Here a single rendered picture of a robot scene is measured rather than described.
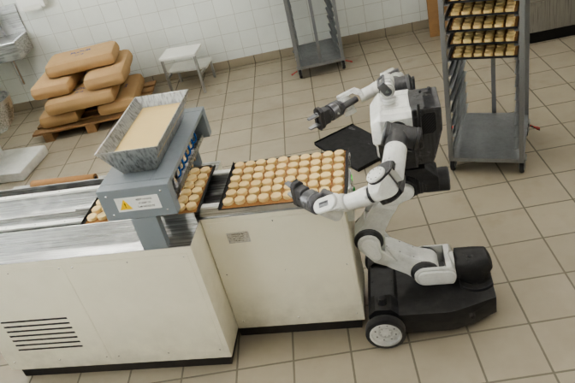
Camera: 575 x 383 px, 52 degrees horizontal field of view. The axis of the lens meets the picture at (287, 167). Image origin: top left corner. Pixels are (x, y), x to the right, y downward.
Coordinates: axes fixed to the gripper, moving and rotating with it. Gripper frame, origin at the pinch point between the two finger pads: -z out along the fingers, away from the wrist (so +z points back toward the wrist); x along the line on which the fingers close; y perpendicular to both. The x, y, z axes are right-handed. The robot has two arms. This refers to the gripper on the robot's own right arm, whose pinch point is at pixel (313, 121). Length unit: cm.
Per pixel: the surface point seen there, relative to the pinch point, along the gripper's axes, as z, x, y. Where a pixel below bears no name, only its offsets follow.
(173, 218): -82, -16, -11
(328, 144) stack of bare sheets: 98, -105, -116
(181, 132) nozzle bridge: -57, 13, -30
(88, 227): -113, -17, -41
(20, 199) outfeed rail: -129, -20, -105
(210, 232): -69, -29, -4
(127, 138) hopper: -82, 21, -33
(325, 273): -33, -60, 33
